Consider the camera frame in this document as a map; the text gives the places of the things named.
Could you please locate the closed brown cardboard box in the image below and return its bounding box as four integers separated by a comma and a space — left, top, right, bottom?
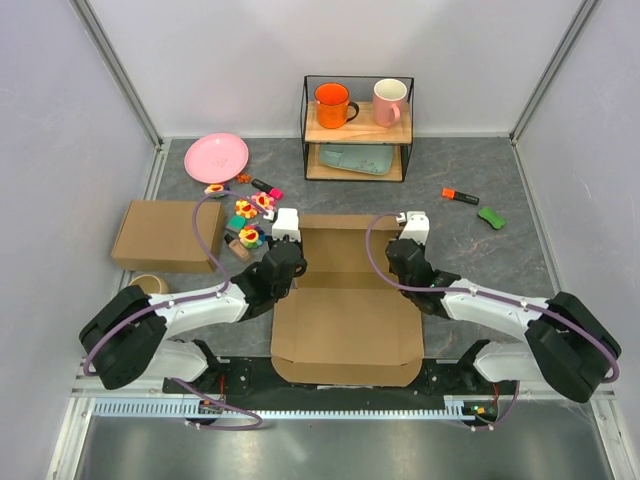
111, 200, 227, 274

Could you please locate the light green tray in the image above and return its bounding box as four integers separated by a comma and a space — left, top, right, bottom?
318, 144, 394, 176

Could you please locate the orange black highlighter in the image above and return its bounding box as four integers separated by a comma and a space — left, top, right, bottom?
441, 188, 480, 205

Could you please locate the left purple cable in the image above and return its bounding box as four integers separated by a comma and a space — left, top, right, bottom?
82, 192, 276, 431

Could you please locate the pink plate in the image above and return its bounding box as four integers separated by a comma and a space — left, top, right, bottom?
184, 133, 249, 184

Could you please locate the rainbow flower toy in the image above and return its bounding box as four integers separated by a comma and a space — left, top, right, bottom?
238, 225, 266, 250

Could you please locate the pink mug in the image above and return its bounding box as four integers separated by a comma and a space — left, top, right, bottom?
373, 78, 408, 128

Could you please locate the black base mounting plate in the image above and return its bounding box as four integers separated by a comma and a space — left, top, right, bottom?
193, 357, 515, 409

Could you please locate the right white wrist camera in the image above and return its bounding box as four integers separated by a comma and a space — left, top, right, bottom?
396, 211, 430, 246

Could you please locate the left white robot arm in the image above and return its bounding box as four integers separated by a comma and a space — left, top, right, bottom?
79, 240, 307, 393

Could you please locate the black wire wooden shelf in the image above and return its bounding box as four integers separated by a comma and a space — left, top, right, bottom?
300, 75, 415, 182

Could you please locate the orange mug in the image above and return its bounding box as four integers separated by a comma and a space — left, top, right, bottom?
314, 82, 360, 129

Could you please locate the pink black highlighter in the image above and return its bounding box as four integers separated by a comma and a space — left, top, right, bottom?
251, 178, 284, 200

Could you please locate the pink flower toy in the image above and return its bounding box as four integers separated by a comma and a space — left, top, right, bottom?
250, 192, 276, 216

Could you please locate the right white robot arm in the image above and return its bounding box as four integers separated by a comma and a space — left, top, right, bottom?
385, 239, 622, 403

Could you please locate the small orange flower toy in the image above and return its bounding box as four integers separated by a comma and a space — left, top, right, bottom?
236, 173, 251, 184

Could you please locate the foundation bottle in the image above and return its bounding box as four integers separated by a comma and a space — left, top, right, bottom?
224, 234, 252, 262

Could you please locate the beige cup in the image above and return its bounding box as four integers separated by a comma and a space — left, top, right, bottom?
129, 274, 169, 295

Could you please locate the brown cardboard box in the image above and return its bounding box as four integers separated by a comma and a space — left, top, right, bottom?
111, 200, 227, 274
271, 215, 424, 387

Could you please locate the orange yellow flower toy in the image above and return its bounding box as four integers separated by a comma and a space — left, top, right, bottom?
235, 199, 258, 219

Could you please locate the grey slotted cable duct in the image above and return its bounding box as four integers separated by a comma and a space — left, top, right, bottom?
92, 396, 476, 421

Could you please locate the green black eraser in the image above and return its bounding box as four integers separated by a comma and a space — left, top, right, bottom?
477, 207, 506, 231

